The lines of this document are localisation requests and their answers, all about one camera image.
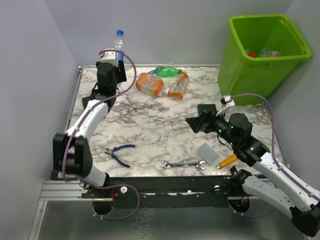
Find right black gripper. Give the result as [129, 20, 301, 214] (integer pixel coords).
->
[185, 106, 238, 147]

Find orange label bottle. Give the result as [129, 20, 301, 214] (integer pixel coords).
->
[135, 72, 164, 97]
[164, 71, 189, 101]

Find blue label bottle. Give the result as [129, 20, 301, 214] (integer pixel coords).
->
[114, 29, 124, 61]

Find red label bottle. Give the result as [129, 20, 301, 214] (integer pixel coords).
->
[247, 51, 256, 58]

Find orange juice bottle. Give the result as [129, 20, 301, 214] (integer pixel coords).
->
[266, 50, 282, 57]

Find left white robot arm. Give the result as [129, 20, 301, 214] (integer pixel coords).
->
[53, 60, 127, 198]

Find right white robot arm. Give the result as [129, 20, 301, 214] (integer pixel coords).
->
[185, 111, 320, 237]

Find green plastic bin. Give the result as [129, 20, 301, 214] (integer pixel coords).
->
[217, 13, 312, 106]

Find clear bottle inside bin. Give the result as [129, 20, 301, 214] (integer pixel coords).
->
[257, 48, 271, 58]

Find right black foam pad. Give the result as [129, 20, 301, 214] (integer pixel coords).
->
[197, 104, 217, 116]

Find black foam pad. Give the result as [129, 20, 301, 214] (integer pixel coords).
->
[197, 104, 217, 116]
[81, 96, 93, 110]

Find grey rectangular sharpening stone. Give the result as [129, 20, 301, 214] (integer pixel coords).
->
[196, 143, 220, 165]

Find silver open-end wrench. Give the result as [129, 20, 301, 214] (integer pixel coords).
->
[160, 160, 206, 170]

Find green sprite bottle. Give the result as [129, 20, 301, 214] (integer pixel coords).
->
[155, 66, 182, 78]

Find left black foam pad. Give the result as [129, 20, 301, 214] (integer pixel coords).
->
[81, 96, 93, 110]

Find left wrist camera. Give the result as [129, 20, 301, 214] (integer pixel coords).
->
[99, 50, 119, 67]

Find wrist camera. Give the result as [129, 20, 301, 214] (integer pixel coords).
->
[216, 94, 235, 116]
[99, 50, 119, 67]

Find blue handled screwdriver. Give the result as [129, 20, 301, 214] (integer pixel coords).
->
[148, 69, 157, 75]

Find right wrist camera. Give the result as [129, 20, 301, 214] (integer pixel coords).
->
[216, 94, 235, 116]

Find orange screwdriver handle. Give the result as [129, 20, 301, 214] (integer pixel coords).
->
[215, 154, 238, 170]

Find black base frame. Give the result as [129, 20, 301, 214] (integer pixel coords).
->
[82, 175, 245, 209]

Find blue handled pliers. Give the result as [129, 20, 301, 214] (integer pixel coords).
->
[104, 144, 136, 168]

